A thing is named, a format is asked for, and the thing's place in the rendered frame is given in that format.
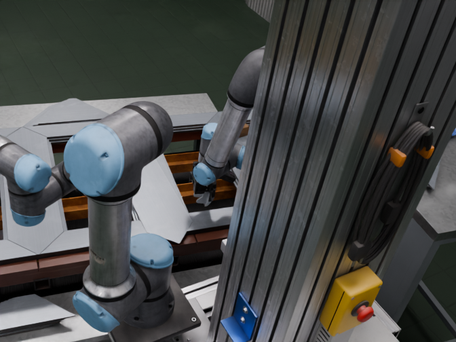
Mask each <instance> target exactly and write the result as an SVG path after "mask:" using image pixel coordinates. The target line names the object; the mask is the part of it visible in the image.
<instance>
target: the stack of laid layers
mask: <svg viewBox="0 0 456 342"><path fill-rule="evenodd" d="M246 124H247V125H248V126H249V127H250V120H246ZM204 126H205V124H197V125H189V126H174V127H173V134H174V133H182V132H197V131H203V127H204ZM72 136H73V135H70V136H55V137H47V143H48V147H49V151H50V158H51V163H52V167H54V166H55V162H54V156H53V151H52V145H53V144H61V143H67V142H68V141H69V139H70V138H71V137H72ZM156 160H157V161H158V163H159V165H160V166H161V168H162V170H163V171H164V173H165V175H166V176H167V178H168V180H169V181H170V183H171V185H172V186H173V188H174V190H175V191H176V194H177V195H178V197H179V198H180V200H181V202H182V203H183V205H184V207H185V208H186V205H185V203H184V201H183V199H182V196H181V194H180V191H179V190H178V187H177V185H176V182H175V180H174V177H173V175H172V173H171V171H170V168H169V166H168V163H167V161H166V158H165V157H164V154H163V153H162V154H161V155H160V156H159V157H158V158H156ZM230 171H232V172H233V173H234V171H233V169H231V170H230ZM234 174H235V173H234ZM235 177H236V180H235V181H234V182H233V184H234V186H235V188H236V189H237V188H238V182H239V180H238V178H237V176H236V175H235ZM0 192H1V211H2V222H3V239H4V240H7V223H6V213H5V196H4V186H3V175H2V174H0ZM58 203H59V207H60V215H61V219H62V226H63V230H64V231H67V224H66V221H65V217H64V210H63V206H62V199H59V200H58ZM186 210H187V208H186ZM187 211H188V210H187ZM132 218H133V220H134V221H140V218H139V216H138V214H137V212H136V210H135V208H134V206H133V204H132ZM229 226H230V225H223V226H218V227H210V228H205V229H197V230H193V231H187V232H186V234H185V235H195V234H198V233H205V232H211V231H218V230H223V229H229ZM87 251H89V247H85V248H76V249H71V250H63V251H58V252H51V253H45V254H37V255H33V256H24V257H20V258H15V259H7V260H2V261H0V265H6V264H10V263H19V262H23V261H31V260H36V259H37V261H38V260H39V259H44V258H48V257H57V256H61V255H66V254H74V253H78V252H87Z"/></svg>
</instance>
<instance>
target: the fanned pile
mask: <svg viewBox="0 0 456 342"><path fill-rule="evenodd" d="M74 316H75V315H74V314H72V313H70V312H68V311H66V310H64V309H63V308H61V307H59V306H57V305H55V304H53V303H51V302H49V301H47V300H45V299H43V298H41V297H40V296H38V295H36V294H30V295H25V296H21V297H14V298H12V299H9V300H8V301H4V302H0V337H5V336H9V335H15V334H19V333H25V332H29V331H33V330H39V329H44V328H47V327H49V326H51V325H53V324H55V323H57V322H60V321H61V320H64V319H65V318H70V317H74Z"/></svg>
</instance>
